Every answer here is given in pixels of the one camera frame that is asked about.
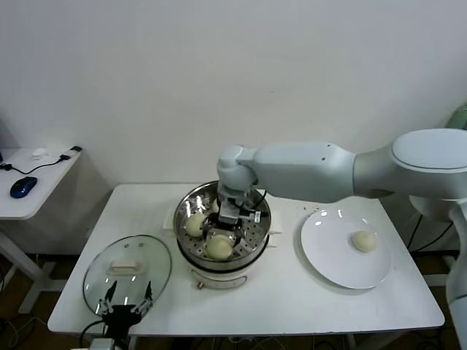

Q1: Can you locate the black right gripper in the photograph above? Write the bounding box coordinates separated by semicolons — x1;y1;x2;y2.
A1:
199;192;253;253

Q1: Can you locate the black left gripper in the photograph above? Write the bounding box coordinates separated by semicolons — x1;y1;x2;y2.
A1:
95;279;153;339

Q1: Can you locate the round glass pot lid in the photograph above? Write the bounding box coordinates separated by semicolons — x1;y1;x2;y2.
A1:
82;235;173;316

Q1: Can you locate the stainless steel steamer basket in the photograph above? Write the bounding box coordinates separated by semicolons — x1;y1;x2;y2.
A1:
172;180;284;273

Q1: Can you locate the cream electric pot base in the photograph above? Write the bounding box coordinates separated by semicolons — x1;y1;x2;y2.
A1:
161;218;284;291

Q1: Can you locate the white round plate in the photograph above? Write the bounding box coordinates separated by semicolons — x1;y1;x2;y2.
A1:
300;209;393;290

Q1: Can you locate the white side table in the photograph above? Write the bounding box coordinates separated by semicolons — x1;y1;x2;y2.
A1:
0;147;83;315

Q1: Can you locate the blue computer mouse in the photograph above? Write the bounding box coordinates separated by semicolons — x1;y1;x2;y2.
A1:
9;176;39;200

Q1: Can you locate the pale green appliance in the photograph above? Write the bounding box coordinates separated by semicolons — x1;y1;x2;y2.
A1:
446;104;467;131

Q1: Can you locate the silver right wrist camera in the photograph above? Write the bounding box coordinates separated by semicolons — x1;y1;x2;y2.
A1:
218;203;244;224

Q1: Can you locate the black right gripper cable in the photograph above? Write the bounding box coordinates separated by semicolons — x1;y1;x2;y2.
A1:
240;189;269;222

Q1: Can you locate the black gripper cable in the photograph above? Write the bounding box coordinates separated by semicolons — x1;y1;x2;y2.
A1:
79;318;109;348
240;189;269;222

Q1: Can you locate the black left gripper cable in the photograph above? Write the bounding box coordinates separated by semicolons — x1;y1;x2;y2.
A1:
79;318;109;348

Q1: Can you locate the black usb adapter cable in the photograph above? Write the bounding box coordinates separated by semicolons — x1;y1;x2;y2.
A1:
0;145;82;176

